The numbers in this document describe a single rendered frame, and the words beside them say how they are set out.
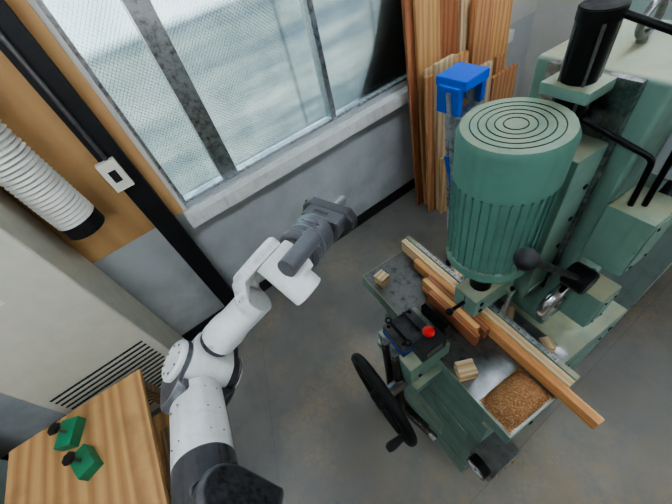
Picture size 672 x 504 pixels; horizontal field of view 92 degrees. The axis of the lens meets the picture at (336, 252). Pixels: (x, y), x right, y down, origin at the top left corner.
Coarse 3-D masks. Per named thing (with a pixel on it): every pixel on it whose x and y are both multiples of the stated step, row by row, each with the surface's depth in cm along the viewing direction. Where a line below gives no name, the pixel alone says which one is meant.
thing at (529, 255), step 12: (516, 252) 46; (528, 252) 45; (516, 264) 46; (528, 264) 45; (540, 264) 49; (552, 264) 54; (576, 264) 72; (564, 276) 63; (576, 276) 67; (588, 276) 69; (576, 288) 71; (588, 288) 72
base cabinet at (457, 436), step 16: (432, 384) 107; (416, 400) 144; (432, 400) 118; (448, 400) 101; (432, 416) 132; (448, 416) 110; (464, 416) 96; (448, 432) 123; (464, 432) 104; (448, 448) 139; (464, 448) 116; (464, 464) 129
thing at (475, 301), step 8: (464, 280) 84; (512, 280) 83; (456, 288) 83; (464, 288) 82; (472, 288) 82; (496, 288) 81; (456, 296) 86; (464, 296) 82; (472, 296) 80; (480, 296) 80; (488, 296) 80; (496, 296) 84; (464, 304) 84; (472, 304) 81; (480, 304) 80; (488, 304) 84; (472, 312) 83; (480, 312) 83
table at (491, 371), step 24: (384, 264) 114; (408, 264) 112; (384, 288) 107; (408, 288) 105; (456, 336) 92; (456, 360) 88; (480, 360) 87; (504, 360) 85; (456, 384) 87; (480, 384) 83; (480, 408) 80; (504, 432) 75
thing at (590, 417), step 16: (432, 272) 103; (448, 288) 98; (496, 336) 87; (512, 352) 84; (528, 368) 82; (544, 368) 79; (544, 384) 79; (560, 384) 76; (560, 400) 77; (576, 400) 73; (592, 416) 71
